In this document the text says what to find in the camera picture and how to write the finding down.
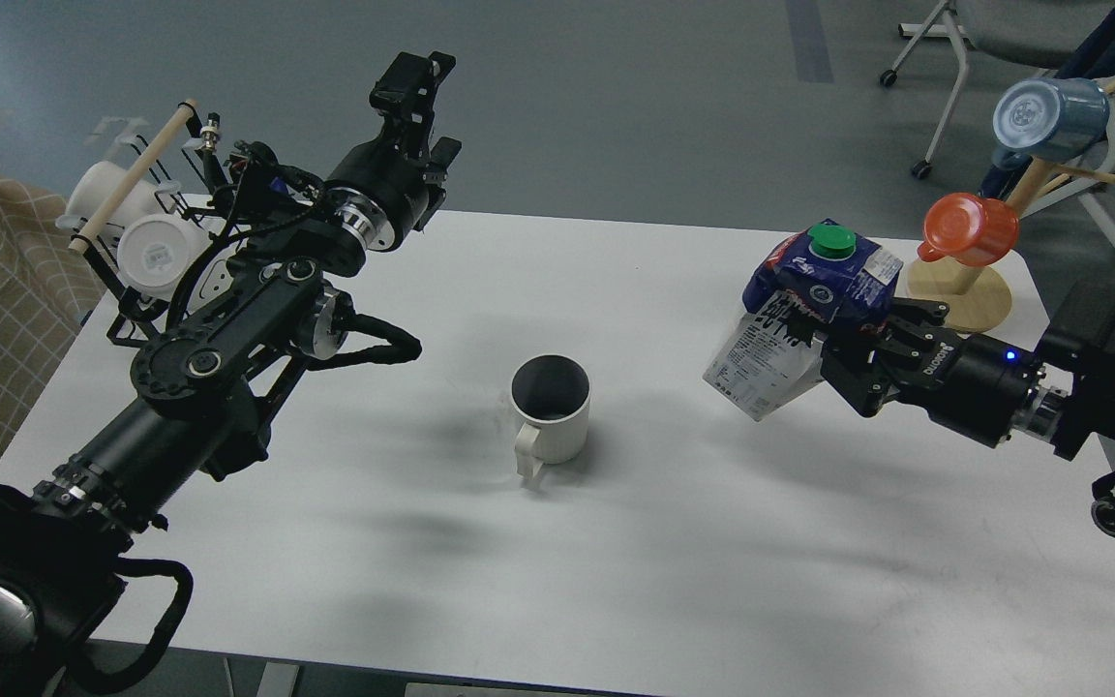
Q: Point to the white cup on rack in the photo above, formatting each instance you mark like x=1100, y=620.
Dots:
x=155, y=252

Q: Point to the orange plastic cup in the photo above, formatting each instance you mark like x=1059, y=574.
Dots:
x=969, y=229

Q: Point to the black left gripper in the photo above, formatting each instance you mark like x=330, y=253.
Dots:
x=393, y=184

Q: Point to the blue cup on stand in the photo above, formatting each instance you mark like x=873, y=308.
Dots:
x=1055, y=120

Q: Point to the white ribbed mug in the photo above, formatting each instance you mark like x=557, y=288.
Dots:
x=551, y=393

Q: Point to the blue white milk carton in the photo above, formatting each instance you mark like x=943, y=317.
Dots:
x=824, y=278

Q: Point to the white office chair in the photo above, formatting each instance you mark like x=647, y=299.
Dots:
x=1055, y=37

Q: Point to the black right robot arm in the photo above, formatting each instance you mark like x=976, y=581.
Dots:
x=1061, y=392

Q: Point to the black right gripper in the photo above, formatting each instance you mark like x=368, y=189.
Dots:
x=973, y=386

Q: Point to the black wire cup rack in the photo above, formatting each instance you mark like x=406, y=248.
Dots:
x=182, y=161

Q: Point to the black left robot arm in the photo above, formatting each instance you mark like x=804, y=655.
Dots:
x=249, y=318

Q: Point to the wooden cup tree stand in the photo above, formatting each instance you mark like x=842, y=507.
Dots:
x=979, y=299

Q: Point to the white cup rear rack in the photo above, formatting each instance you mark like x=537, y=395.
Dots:
x=95, y=187

